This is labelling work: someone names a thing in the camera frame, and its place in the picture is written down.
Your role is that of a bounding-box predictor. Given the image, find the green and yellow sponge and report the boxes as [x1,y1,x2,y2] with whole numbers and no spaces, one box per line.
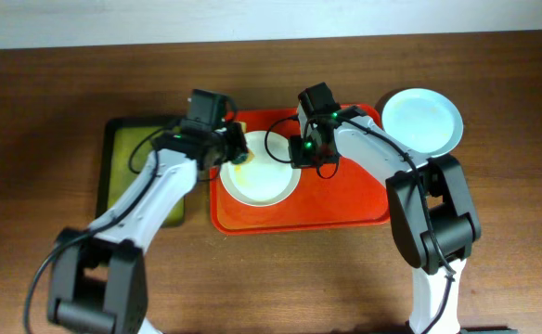
[231,122,254,165]

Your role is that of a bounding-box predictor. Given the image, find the cream white plate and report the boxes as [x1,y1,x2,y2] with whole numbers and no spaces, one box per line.
[220,131,301,207]

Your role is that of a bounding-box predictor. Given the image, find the light blue plate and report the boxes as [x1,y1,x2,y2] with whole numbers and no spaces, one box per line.
[381,88,464,157]

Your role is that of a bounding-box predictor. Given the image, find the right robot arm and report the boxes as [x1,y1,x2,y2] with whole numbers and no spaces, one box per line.
[290,103,482,333]

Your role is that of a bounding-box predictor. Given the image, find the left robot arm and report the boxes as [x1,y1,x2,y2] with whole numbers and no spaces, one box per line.
[46,122,248,333]

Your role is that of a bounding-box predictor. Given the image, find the red plastic tray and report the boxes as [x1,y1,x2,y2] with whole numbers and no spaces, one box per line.
[210,108,389,235]

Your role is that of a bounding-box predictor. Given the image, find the black tray with soapy water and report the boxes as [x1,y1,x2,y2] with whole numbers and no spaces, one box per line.
[95,116,174,217]

